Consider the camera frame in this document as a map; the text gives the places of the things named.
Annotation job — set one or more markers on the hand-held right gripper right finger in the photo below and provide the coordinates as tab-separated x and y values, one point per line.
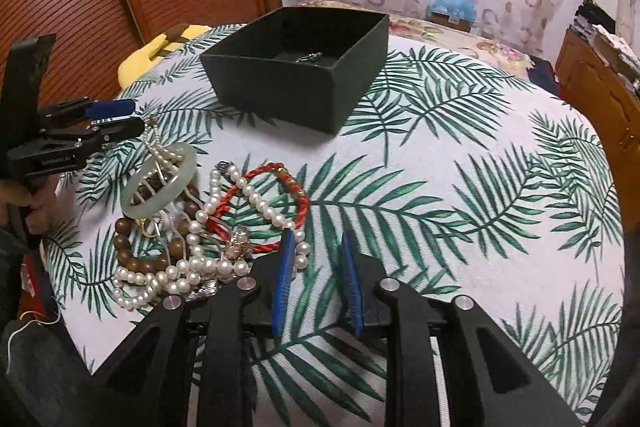
352	287

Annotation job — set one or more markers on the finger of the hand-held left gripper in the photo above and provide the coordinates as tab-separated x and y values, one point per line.
120	129
110	108

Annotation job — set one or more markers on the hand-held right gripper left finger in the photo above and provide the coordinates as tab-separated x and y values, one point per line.
282	279

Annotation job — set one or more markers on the pale pink gemstone pendant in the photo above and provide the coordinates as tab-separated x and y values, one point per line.
235	252

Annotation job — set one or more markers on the silver metal ornament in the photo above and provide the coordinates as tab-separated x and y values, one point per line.
205	292

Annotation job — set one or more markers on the pale green jade bangle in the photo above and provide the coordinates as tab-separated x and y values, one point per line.
190	167

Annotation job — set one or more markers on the black jewelry box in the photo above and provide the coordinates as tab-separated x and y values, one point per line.
280	92

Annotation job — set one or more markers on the small silver crystal jewelry piece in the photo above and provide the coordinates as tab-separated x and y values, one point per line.
307	57

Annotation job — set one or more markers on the person's left hand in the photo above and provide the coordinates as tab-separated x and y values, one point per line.
44	212

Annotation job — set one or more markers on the yellow plush toy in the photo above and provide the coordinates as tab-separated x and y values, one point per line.
137	67

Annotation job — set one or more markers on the floral blanket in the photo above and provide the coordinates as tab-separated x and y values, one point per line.
450	36

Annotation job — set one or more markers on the small brown box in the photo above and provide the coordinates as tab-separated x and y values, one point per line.
452	25

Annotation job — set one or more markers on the blue plastic bag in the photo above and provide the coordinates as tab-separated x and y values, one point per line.
450	3

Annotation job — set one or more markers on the wooden cabinet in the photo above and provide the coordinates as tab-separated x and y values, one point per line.
590	79

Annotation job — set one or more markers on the white printed cloth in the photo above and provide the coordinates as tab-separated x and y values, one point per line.
615	46

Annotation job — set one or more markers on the stack of dark clothes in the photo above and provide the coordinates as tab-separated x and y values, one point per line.
592	17

